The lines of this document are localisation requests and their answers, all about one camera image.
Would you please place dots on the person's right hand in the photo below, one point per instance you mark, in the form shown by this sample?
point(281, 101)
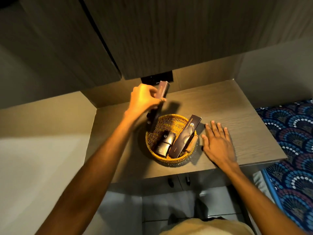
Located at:
point(218, 146)

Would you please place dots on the person's left hand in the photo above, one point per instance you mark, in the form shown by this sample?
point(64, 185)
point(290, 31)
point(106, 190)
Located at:
point(141, 100)

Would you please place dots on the person's right thumb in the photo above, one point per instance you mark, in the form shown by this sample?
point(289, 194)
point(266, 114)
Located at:
point(204, 141)

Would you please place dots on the person's right middle finger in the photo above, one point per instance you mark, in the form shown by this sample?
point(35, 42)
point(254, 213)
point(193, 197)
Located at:
point(215, 128)

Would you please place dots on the person's right little finger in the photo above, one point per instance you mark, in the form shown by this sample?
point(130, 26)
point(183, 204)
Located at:
point(227, 134)

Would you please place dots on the person's left fingers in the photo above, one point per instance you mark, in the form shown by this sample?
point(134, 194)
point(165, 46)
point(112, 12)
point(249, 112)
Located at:
point(154, 95)

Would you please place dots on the long dark brown box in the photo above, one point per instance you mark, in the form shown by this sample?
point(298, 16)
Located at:
point(185, 137)
point(157, 105)

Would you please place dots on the person's left forearm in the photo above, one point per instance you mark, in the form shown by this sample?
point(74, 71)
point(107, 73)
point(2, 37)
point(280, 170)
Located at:
point(90, 179)

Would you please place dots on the person's right forearm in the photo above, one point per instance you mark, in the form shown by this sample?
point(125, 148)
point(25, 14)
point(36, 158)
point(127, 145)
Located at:
point(259, 204)

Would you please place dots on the wooden stick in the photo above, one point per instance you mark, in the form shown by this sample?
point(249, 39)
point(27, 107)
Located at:
point(191, 143)

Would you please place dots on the round woven wicker basket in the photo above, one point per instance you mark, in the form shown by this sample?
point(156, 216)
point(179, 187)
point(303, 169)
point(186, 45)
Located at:
point(171, 139)

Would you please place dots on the small dark brown box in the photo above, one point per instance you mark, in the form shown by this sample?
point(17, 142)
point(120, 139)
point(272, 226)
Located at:
point(169, 138)
point(161, 149)

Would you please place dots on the black cabinet knob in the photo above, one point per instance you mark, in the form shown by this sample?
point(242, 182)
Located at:
point(187, 180)

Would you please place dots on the wooden overhead cabinet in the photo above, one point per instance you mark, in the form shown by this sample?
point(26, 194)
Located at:
point(146, 34)

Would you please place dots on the blue patterned bedsheet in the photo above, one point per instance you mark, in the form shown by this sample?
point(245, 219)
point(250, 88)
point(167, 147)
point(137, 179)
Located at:
point(291, 156)

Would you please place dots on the person's beige clothing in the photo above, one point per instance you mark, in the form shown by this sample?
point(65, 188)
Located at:
point(207, 226)

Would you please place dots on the black wall socket panel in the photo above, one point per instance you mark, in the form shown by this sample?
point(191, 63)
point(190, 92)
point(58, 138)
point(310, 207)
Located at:
point(157, 78)

